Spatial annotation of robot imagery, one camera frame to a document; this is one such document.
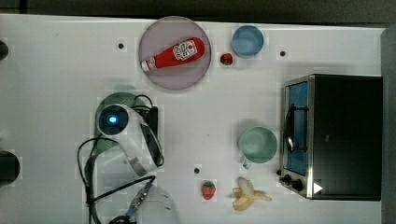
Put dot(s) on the black cylinder post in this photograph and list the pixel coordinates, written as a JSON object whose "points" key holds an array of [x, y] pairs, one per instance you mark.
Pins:
{"points": [[3, 50]]}

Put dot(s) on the green strainer bowl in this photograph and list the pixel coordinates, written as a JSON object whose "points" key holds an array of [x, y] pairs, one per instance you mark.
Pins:
{"points": [[123, 98]]}

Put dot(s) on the black utensil cup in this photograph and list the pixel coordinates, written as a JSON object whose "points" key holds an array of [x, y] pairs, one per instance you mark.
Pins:
{"points": [[9, 168]]}

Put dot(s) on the blue bowl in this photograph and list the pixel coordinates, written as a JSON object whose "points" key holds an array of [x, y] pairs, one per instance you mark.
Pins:
{"points": [[247, 41]]}

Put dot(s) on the small red strawberry toy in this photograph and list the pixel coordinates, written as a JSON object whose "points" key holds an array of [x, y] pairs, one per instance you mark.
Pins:
{"points": [[226, 59]]}

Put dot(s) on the peeled banana toy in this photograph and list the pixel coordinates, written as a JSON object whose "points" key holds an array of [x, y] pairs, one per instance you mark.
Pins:
{"points": [[246, 195]]}

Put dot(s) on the green mug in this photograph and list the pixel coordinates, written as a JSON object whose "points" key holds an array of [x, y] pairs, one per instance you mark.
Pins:
{"points": [[257, 145]]}

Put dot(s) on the large red strawberry toy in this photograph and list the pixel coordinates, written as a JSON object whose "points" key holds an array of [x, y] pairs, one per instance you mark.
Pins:
{"points": [[208, 190]]}

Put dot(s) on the grey round plate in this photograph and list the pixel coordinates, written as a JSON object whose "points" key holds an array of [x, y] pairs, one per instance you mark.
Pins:
{"points": [[165, 33]]}

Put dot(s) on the red ketchup bottle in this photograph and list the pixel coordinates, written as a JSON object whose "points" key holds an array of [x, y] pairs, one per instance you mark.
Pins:
{"points": [[186, 51]]}

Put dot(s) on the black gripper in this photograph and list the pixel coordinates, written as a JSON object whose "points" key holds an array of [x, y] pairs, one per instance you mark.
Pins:
{"points": [[152, 119]]}

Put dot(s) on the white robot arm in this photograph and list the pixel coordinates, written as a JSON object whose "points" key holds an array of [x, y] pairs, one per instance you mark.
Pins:
{"points": [[123, 174]]}

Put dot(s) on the black toaster oven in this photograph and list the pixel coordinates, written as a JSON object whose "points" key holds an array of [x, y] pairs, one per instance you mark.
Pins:
{"points": [[331, 142]]}

